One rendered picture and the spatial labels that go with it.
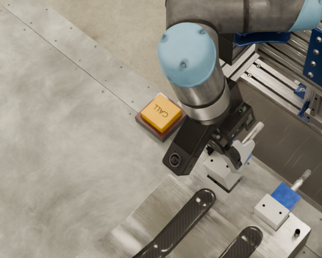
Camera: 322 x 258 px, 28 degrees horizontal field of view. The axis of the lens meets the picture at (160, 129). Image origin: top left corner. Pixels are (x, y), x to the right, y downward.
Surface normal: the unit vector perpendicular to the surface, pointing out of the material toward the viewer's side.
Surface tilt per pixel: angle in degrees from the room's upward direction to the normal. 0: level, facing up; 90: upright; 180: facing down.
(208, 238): 3
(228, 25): 83
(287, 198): 0
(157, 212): 3
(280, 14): 59
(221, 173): 11
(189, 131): 39
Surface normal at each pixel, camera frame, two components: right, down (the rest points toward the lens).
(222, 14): -0.06, 0.39
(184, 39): -0.27, -0.44
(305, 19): 0.00, 0.68
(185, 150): -0.57, -0.03
